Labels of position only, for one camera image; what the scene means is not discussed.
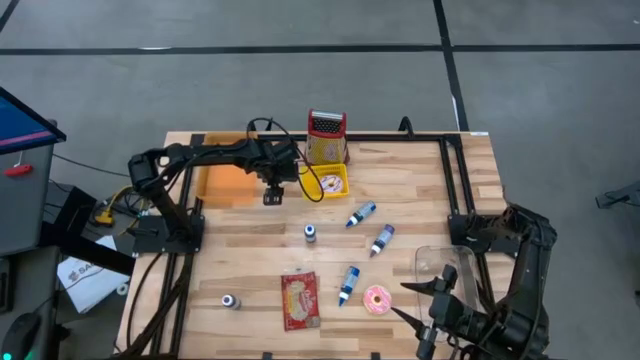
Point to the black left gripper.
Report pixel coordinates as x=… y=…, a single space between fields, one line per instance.
x=277 y=160

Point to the grey cabinet blue top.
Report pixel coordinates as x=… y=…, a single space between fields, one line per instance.
x=25 y=200

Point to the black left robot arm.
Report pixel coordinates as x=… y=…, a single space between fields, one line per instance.
x=150 y=170

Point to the yellow perforated plastic basket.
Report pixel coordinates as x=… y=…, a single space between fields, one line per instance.
x=330 y=169

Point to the black table clamp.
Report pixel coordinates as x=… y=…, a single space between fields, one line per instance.
x=406 y=122
x=269 y=125

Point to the black box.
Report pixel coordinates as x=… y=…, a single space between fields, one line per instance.
x=70 y=200

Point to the black stand beam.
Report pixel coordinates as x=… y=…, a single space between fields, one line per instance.
x=90 y=252

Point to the black aluminium rig frame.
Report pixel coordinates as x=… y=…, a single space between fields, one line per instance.
x=390 y=137

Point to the clear plastic container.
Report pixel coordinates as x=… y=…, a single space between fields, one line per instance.
x=465 y=260

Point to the small white label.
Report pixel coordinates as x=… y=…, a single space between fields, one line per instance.
x=479 y=133

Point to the blue ink dropper bottle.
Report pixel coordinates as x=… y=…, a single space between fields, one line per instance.
x=310 y=234
x=362 y=212
x=350 y=281

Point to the pink frosted toy donut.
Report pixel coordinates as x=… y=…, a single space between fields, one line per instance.
x=370 y=295

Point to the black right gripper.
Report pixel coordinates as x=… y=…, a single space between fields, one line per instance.
x=450 y=315

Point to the white printed bag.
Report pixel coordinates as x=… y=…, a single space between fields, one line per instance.
x=90 y=285

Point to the black computer mouse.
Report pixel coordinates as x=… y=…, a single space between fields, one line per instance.
x=20 y=335

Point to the orange translucent plastic bin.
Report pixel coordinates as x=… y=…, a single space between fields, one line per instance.
x=225 y=187

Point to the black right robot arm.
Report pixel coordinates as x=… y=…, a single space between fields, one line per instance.
x=530 y=250

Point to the red popcorn packet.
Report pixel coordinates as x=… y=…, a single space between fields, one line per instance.
x=300 y=305

